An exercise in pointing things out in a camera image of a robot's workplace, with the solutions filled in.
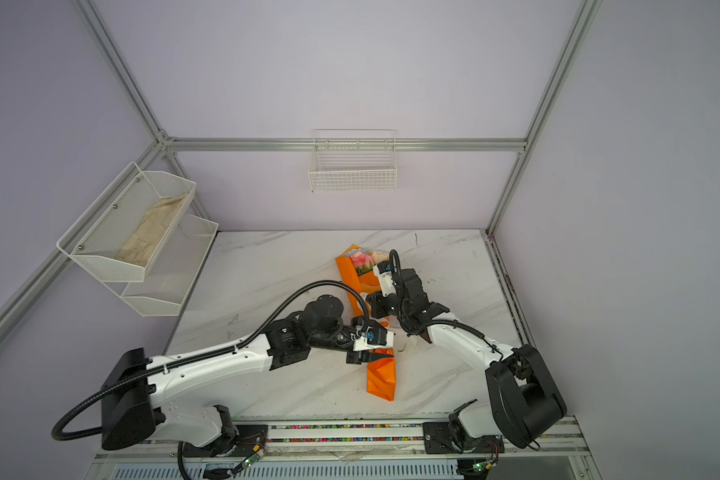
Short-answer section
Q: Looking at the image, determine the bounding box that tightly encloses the beige cloth glove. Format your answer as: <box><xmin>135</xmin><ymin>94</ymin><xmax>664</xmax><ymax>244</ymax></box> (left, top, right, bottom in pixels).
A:
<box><xmin>115</xmin><ymin>194</ymin><xmax>187</xmax><ymax>267</ymax></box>

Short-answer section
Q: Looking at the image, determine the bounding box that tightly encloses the lower white mesh shelf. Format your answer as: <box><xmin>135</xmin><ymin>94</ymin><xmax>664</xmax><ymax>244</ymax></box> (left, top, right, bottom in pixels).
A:
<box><xmin>120</xmin><ymin>214</ymin><xmax>218</xmax><ymax>317</ymax></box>

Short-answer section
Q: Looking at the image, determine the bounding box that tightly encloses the orange wrapping paper sheet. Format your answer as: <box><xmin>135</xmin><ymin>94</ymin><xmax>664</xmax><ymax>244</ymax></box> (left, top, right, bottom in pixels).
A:
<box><xmin>336</xmin><ymin>244</ymin><xmax>397</xmax><ymax>402</ymax></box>

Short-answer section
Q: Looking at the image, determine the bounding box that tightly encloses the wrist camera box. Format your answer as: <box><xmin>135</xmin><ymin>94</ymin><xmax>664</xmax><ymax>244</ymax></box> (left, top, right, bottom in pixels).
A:
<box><xmin>353</xmin><ymin>325</ymin><xmax>394</xmax><ymax>352</ymax></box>
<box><xmin>373</xmin><ymin>261</ymin><xmax>397</xmax><ymax>297</ymax></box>

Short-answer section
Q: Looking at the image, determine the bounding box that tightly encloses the aluminium frame post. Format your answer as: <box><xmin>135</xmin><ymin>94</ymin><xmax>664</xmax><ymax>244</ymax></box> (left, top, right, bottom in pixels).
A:
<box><xmin>486</xmin><ymin>0</ymin><xmax>601</xmax><ymax>237</ymax></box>
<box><xmin>72</xmin><ymin>0</ymin><xmax>166</xmax><ymax>144</ymax></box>

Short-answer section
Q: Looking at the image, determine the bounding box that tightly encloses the cream printed ribbon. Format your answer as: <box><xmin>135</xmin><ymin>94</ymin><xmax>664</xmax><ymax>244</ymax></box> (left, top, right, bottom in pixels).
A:
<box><xmin>393</xmin><ymin>335</ymin><xmax>410</xmax><ymax>352</ymax></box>

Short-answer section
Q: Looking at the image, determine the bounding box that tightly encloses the upper white mesh shelf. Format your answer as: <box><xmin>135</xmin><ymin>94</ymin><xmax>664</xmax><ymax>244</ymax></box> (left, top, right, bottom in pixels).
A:
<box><xmin>56</xmin><ymin>163</ymin><xmax>196</xmax><ymax>283</ymax></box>

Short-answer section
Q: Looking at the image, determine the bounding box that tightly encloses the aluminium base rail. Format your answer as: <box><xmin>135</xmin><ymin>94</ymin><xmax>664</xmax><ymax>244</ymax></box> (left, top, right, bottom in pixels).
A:
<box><xmin>85</xmin><ymin>417</ymin><xmax>602</xmax><ymax>479</ymax></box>

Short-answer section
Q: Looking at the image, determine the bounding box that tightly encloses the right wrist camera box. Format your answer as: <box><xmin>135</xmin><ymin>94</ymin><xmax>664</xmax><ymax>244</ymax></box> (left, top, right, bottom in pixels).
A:
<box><xmin>373</xmin><ymin>261</ymin><xmax>397</xmax><ymax>297</ymax></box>

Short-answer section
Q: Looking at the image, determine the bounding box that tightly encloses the white wire wall basket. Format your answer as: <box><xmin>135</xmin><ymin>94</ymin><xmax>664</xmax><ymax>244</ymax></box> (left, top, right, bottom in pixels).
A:
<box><xmin>308</xmin><ymin>129</ymin><xmax>398</xmax><ymax>193</ymax></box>

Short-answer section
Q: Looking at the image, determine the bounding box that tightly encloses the white mesh shelf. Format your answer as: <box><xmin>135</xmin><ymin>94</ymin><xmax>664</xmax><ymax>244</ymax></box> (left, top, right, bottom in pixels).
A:
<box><xmin>56</xmin><ymin>163</ymin><xmax>196</xmax><ymax>283</ymax></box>
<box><xmin>120</xmin><ymin>214</ymin><xmax>218</xmax><ymax>317</ymax></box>

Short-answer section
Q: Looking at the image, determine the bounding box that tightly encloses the aluminium frame post left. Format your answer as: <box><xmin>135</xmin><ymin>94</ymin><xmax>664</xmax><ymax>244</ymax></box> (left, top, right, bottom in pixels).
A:
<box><xmin>72</xmin><ymin>0</ymin><xmax>166</xmax><ymax>144</ymax></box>

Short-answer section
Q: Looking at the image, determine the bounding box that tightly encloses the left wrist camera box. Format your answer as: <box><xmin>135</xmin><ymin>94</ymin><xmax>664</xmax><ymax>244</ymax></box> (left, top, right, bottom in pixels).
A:
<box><xmin>353</xmin><ymin>325</ymin><xmax>394</xmax><ymax>352</ymax></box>

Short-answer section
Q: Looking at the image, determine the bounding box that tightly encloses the aluminium frame crossbar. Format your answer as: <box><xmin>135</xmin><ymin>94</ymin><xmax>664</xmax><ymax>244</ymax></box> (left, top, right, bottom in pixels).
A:
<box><xmin>163</xmin><ymin>138</ymin><xmax>527</xmax><ymax>152</ymax></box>

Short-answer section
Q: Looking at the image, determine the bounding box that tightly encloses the aluminium frame post right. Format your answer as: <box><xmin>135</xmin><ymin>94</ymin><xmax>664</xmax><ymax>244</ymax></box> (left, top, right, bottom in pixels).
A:
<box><xmin>486</xmin><ymin>0</ymin><xmax>601</xmax><ymax>237</ymax></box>

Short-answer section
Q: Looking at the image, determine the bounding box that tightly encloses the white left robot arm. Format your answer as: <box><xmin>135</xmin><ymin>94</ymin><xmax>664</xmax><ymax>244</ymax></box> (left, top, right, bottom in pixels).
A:
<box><xmin>51</xmin><ymin>280</ymin><xmax>394</xmax><ymax>455</ymax></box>

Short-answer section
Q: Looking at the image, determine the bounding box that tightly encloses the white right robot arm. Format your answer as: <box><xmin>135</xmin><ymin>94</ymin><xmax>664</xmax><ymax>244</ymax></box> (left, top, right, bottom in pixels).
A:
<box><xmin>366</xmin><ymin>261</ymin><xmax>568</xmax><ymax>452</ymax></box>

